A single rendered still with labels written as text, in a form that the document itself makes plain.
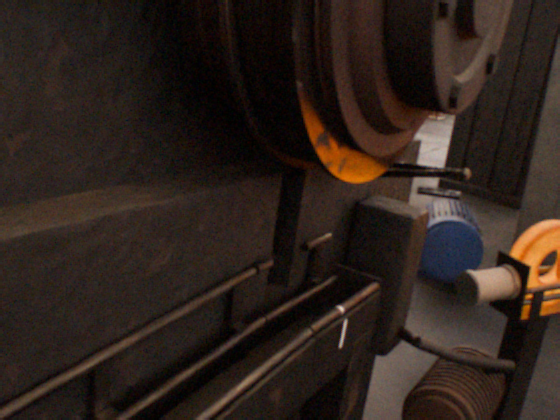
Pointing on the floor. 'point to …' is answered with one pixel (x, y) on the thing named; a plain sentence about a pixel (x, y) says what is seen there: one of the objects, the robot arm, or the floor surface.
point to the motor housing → (455, 391)
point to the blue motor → (450, 242)
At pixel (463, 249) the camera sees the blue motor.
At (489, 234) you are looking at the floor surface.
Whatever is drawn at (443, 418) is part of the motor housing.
